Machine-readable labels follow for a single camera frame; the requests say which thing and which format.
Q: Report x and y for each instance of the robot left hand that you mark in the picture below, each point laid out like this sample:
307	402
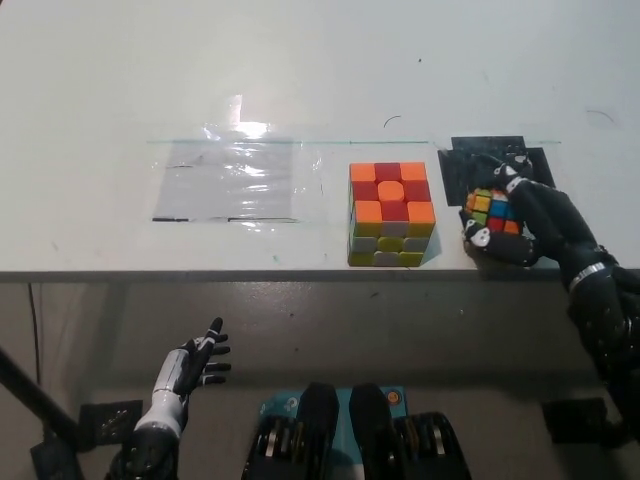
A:
170	380

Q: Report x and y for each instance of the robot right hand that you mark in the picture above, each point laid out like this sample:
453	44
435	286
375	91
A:
550	220

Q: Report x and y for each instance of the small studded multicolour cube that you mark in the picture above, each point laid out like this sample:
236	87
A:
492	210

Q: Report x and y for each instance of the large orange red puzzle cube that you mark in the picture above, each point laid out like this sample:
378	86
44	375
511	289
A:
390	210

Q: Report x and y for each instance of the black tape patch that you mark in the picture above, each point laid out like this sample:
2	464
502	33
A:
457	170

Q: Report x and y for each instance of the black stand pole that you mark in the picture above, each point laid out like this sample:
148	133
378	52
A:
35	395

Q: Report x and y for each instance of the clear plastic film sheet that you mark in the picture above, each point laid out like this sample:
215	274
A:
225	180

